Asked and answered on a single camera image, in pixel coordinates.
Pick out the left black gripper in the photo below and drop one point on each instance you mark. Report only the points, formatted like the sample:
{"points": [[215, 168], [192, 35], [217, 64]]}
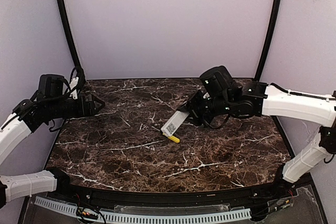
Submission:
{"points": [[87, 105]]}

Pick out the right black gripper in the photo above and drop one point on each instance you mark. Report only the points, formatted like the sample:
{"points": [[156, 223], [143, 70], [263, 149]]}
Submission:
{"points": [[197, 107]]}

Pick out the white remote control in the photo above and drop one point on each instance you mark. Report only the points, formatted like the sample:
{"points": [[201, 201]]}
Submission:
{"points": [[173, 123]]}

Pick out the yellow handled screwdriver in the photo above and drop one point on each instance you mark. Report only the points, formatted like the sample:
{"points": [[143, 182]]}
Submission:
{"points": [[172, 138]]}

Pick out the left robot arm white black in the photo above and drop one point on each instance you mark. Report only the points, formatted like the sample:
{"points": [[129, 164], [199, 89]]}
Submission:
{"points": [[24, 120]]}

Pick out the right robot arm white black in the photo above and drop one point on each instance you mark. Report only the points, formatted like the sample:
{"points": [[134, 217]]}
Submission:
{"points": [[262, 99]]}

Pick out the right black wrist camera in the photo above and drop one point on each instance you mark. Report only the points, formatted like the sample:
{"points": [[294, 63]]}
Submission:
{"points": [[216, 80]]}

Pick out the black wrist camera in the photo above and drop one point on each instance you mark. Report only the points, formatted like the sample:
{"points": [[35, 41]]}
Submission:
{"points": [[54, 87], [216, 80]]}

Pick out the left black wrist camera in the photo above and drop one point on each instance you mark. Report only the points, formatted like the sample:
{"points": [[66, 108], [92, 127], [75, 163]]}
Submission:
{"points": [[54, 87]]}

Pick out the black front table rail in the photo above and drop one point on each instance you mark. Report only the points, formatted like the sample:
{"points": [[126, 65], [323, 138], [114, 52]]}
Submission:
{"points": [[254, 196]]}

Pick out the white slotted cable duct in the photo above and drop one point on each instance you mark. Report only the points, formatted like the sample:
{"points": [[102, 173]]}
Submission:
{"points": [[133, 214]]}

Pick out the left black frame post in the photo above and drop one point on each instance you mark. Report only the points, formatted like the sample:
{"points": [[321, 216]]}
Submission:
{"points": [[70, 41]]}

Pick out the black frame post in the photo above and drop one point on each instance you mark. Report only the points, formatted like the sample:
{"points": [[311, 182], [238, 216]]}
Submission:
{"points": [[70, 41], [268, 39]]}

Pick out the right black frame post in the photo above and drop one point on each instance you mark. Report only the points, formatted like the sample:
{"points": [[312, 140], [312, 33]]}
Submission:
{"points": [[268, 39]]}

